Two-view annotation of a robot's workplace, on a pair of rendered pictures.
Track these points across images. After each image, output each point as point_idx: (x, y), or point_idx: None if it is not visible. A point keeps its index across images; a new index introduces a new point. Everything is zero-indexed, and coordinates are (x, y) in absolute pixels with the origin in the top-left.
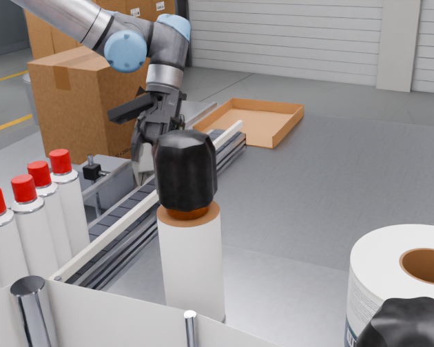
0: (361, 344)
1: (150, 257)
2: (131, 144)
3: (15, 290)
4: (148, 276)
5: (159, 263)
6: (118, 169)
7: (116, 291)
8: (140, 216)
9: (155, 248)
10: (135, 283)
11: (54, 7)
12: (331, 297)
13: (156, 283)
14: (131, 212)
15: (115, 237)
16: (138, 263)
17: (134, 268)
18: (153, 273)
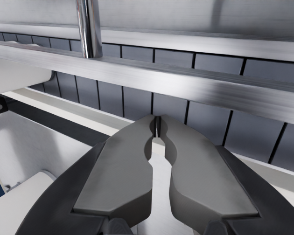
0: None
1: (76, 148)
2: (44, 194)
3: None
4: (59, 151)
5: (74, 158)
6: (104, 75)
7: (38, 130)
8: (136, 114)
9: (88, 150)
10: (50, 142)
11: None
12: None
13: (58, 158)
14: (87, 123)
15: (81, 96)
16: (65, 139)
17: (59, 137)
18: (63, 155)
